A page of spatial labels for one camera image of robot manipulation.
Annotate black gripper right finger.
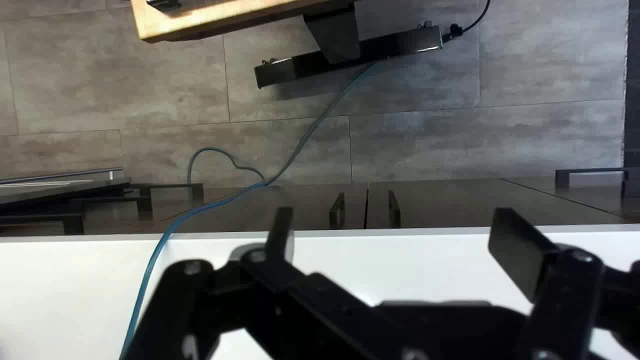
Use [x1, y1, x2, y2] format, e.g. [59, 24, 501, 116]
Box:
[489, 206, 640, 360]

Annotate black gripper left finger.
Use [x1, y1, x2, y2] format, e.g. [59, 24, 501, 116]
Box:
[122, 206, 377, 360]

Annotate black chair legs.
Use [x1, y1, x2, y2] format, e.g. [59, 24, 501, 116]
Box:
[329, 188, 404, 230]

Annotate grey metal bar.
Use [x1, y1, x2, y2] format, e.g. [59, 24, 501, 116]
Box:
[0, 167, 128, 206]

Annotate black metal stand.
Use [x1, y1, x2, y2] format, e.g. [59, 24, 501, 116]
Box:
[254, 7, 447, 90]

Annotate light wooden board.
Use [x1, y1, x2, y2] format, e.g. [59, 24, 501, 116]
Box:
[128, 0, 357, 43]

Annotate grey cable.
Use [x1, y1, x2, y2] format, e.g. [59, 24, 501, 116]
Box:
[119, 59, 378, 360]

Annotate black metal frame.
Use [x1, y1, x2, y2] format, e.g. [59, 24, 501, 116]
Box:
[128, 182, 206, 217]

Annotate thin black cable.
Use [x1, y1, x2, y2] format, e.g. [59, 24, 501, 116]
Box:
[443, 0, 495, 43]

